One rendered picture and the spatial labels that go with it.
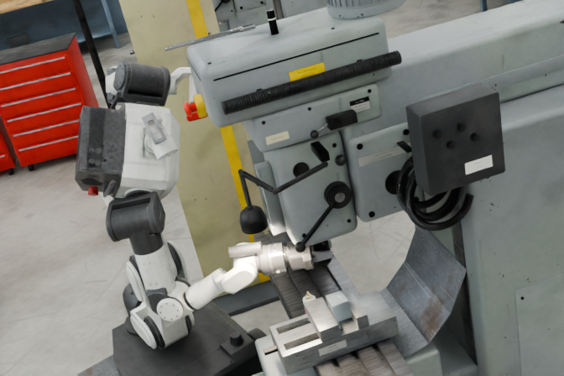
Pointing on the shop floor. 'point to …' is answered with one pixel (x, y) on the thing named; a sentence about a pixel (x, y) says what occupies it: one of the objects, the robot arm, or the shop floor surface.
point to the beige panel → (204, 201)
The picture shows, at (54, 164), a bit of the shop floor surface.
